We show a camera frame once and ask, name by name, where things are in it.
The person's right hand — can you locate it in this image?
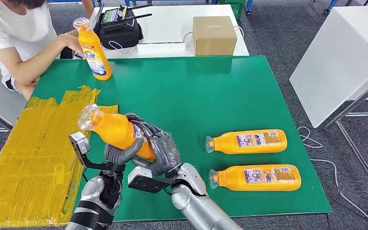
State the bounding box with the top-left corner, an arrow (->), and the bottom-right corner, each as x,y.
57,32 -> 85,56

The blue metal rack frame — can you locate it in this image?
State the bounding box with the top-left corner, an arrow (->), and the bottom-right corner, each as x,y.
124,0 -> 218,6
46,0 -> 97,9
245,0 -> 340,15

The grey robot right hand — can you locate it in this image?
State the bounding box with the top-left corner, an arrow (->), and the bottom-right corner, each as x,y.
124,113 -> 182,177

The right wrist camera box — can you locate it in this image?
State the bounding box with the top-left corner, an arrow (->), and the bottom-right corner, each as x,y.
127,166 -> 177,195

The yellow taped cardboard sheet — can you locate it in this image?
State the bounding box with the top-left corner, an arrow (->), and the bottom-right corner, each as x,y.
0,85 -> 119,229

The person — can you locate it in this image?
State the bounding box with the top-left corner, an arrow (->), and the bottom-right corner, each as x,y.
0,0 -> 95,101

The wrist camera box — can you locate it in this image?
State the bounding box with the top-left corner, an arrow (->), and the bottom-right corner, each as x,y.
127,166 -> 177,195
69,131 -> 92,167

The white floor cable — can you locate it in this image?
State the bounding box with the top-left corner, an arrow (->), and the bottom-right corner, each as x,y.
297,126 -> 368,228

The orange detergent bottle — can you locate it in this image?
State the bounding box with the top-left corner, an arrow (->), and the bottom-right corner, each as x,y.
205,128 -> 288,155
72,17 -> 113,81
77,103 -> 157,162
208,164 -> 302,192

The thin white cable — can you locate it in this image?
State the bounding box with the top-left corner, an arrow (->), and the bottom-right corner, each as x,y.
103,17 -> 140,55
183,25 -> 245,52

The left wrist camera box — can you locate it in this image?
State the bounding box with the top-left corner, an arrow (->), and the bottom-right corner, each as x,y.
69,131 -> 92,167

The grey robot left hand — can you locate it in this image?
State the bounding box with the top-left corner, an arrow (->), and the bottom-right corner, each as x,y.
103,138 -> 145,166

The green plastic crate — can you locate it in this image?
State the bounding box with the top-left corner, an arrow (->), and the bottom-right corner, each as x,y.
218,0 -> 246,20

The white table with metal legs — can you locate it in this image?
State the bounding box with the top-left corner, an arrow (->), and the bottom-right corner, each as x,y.
288,7 -> 368,208

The brown cardboard box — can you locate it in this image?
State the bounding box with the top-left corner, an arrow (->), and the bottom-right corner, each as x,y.
192,16 -> 238,57

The black remote controller with screen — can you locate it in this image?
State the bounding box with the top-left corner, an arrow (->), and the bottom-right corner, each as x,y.
100,3 -> 153,31

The black carry bag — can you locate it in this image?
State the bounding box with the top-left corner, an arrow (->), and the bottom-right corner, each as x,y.
93,9 -> 144,50

